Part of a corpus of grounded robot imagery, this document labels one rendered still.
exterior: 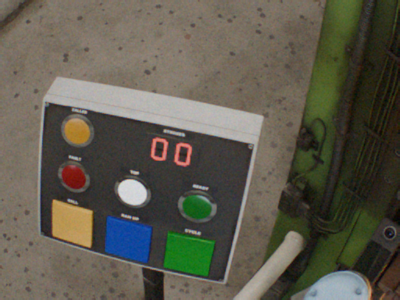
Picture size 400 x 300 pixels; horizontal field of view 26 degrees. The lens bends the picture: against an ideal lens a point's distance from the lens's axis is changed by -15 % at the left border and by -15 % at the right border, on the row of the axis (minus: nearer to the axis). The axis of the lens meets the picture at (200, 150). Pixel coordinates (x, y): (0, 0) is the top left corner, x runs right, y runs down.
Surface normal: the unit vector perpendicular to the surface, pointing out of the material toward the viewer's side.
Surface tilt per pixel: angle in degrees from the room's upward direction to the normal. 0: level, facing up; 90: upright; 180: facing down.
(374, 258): 3
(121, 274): 0
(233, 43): 0
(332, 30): 90
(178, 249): 60
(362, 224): 90
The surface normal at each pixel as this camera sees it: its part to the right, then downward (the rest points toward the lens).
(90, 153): -0.17, 0.50
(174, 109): 0.14, -0.84
